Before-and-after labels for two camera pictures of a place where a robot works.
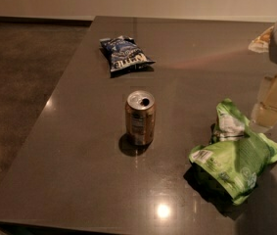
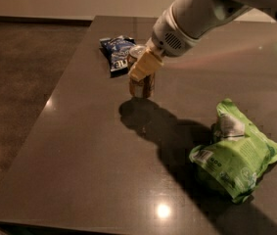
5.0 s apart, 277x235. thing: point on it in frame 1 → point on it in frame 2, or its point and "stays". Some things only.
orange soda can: (140, 117) → (144, 87)
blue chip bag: (125, 58) stays
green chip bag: (237, 157) stays
